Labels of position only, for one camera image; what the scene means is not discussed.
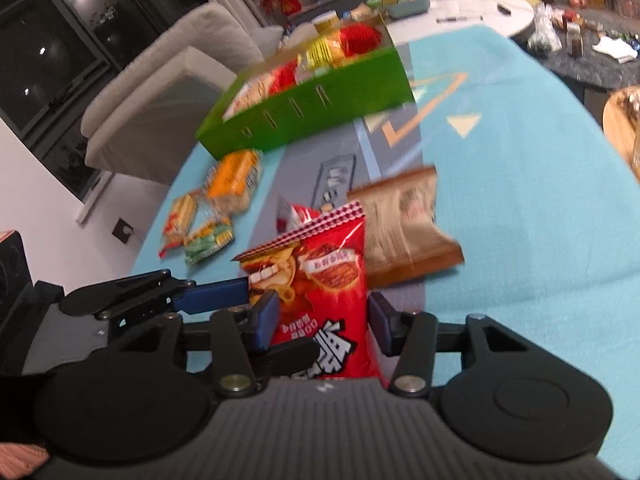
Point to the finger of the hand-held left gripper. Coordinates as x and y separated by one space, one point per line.
295 357
215 295

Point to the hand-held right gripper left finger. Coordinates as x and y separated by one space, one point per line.
265 320

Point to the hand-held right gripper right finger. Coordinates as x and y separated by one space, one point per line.
382 322

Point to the red chips bag with checkered edge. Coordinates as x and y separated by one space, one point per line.
325 280

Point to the bread loaf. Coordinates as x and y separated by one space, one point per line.
250 92

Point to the green cardboard box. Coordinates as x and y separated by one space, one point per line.
310 105

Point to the large red snack bag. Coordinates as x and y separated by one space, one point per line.
361 37

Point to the person's right hand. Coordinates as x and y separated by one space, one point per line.
20 462

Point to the green yellow snack packet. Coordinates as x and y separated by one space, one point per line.
210 240

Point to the small yellow red snack packet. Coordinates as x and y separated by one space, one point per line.
177 220

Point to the brown paper snack packet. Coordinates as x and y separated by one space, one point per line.
400 220

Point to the crumpled red white wrapper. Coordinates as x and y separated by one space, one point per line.
295 215

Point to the orange label cookie pack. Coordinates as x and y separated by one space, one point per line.
235 177

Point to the grey sofa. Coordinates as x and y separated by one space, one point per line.
165 85

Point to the dark window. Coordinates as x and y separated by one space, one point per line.
60 50

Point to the yellow can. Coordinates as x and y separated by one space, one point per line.
326 21

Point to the wooden round side table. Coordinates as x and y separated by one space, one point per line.
620 120

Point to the black pen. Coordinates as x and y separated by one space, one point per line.
460 18

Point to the dark marble round table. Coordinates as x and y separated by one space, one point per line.
575 70

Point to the teal plastic basket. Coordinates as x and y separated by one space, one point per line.
409 5

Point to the white round table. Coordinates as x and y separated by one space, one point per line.
460 7

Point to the small black object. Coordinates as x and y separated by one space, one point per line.
503 9

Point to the dark jar with white lid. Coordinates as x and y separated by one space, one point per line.
575 42

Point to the white tissue paper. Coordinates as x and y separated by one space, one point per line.
615 49

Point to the wall outlet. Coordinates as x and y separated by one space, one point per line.
122 230

